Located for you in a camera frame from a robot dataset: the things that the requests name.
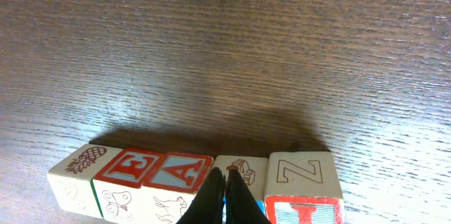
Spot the wooden block red I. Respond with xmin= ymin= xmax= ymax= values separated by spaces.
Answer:
xmin=264 ymin=151 xmax=345 ymax=224

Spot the wooden block green N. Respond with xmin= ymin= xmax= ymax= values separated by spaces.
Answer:
xmin=141 ymin=152 xmax=214 ymax=223

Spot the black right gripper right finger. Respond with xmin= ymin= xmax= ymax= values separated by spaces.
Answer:
xmin=225 ymin=170 xmax=271 ymax=224

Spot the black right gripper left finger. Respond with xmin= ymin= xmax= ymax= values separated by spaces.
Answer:
xmin=177 ymin=167 xmax=226 ymax=224

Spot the wooden block blue 5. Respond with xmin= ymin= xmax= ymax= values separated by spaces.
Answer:
xmin=214 ymin=155 xmax=268 ymax=223

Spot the wooden block green R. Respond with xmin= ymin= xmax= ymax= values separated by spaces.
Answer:
xmin=93 ymin=148 xmax=163 ymax=223

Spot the plain wooden picture block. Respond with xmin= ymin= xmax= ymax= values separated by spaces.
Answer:
xmin=47 ymin=144 xmax=121 ymax=218

